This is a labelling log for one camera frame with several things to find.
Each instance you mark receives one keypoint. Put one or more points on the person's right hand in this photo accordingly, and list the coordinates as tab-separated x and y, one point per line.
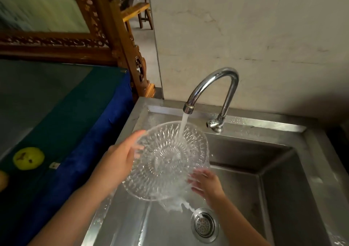
208	184

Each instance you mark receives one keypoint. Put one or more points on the person's left hand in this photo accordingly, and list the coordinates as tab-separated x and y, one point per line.
114	164

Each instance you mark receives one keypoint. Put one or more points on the clear cut-glass plate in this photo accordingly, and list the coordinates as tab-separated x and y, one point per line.
163	158

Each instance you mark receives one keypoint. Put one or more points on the green apple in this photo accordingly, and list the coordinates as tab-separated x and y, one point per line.
28	158

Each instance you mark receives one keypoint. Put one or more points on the curved chrome gooseneck faucet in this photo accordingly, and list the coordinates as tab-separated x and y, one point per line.
218	74

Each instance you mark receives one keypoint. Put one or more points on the yellow-red apple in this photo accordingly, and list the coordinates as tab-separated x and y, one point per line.
3	181

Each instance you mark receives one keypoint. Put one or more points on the person's right forearm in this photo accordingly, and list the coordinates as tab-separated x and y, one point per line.
234	224

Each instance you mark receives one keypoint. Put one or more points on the person's left forearm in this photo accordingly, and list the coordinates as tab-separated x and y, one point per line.
73	215

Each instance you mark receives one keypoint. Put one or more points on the metal sink drain strainer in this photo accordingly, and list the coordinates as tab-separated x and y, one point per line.
204	225

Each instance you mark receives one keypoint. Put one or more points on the small white tag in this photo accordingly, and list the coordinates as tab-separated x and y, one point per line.
54	165

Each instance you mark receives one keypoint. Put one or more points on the blue and green tablecloth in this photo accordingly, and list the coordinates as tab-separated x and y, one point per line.
68	117

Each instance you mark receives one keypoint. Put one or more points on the stainless steel sink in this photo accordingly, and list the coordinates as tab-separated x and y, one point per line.
286	185

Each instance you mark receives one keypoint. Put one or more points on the wooden bench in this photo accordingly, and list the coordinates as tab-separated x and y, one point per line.
136	10

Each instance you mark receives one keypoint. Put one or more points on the carved wooden frame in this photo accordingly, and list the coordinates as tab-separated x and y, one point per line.
109	35

